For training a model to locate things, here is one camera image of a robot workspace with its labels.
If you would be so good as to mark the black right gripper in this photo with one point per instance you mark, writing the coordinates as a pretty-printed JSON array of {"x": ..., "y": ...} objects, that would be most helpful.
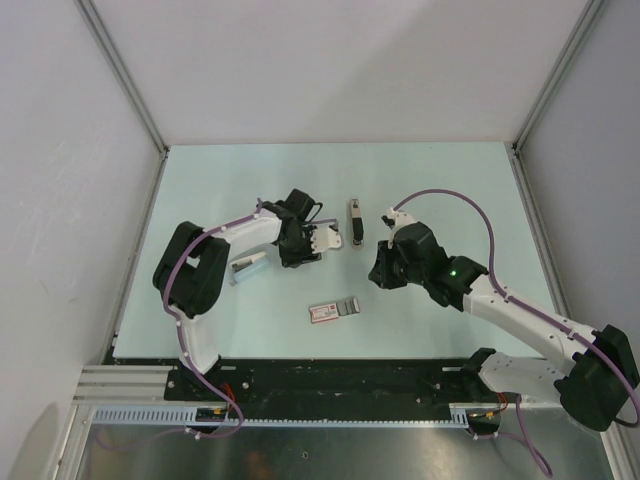
[{"x": 380, "y": 274}]

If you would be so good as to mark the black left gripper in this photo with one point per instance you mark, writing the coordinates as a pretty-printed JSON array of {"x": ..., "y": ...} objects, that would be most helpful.
[{"x": 305, "y": 256}]

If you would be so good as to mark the light blue stapler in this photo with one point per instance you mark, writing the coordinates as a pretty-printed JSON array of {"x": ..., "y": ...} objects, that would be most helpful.
[{"x": 244, "y": 268}]

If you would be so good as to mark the red white staple box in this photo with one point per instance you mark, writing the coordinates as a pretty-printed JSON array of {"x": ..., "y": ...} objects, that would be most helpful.
[{"x": 334, "y": 310}]

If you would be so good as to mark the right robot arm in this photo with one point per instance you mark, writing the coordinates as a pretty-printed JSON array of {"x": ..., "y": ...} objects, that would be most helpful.
[{"x": 591, "y": 373}]

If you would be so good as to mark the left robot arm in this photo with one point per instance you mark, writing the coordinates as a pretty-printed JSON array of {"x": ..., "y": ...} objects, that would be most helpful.
[{"x": 192, "y": 269}]

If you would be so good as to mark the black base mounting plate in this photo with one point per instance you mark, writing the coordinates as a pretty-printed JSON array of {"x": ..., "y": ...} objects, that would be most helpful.
[{"x": 385, "y": 410}]

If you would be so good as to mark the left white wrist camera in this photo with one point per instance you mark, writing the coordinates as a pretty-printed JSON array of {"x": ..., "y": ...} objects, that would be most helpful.
[{"x": 325, "y": 237}]

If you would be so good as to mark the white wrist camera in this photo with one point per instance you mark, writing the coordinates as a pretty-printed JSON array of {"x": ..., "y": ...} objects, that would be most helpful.
[
  {"x": 396, "y": 219},
  {"x": 325, "y": 237}
]

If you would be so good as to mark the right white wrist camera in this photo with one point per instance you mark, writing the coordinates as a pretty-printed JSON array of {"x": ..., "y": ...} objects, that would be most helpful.
[{"x": 396, "y": 219}]

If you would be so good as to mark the grey slotted cable duct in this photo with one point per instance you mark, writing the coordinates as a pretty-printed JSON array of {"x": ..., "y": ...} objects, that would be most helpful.
[{"x": 192, "y": 416}]

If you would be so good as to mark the left aluminium corner post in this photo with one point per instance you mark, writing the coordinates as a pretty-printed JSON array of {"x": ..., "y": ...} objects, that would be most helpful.
[{"x": 108, "y": 48}]

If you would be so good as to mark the aluminium corner post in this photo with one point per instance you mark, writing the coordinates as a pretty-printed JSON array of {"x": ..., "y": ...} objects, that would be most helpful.
[
  {"x": 108, "y": 48},
  {"x": 579, "y": 35}
]

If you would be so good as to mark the right aluminium corner post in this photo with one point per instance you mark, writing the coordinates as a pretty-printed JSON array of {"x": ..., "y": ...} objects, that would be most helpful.
[{"x": 579, "y": 35}]

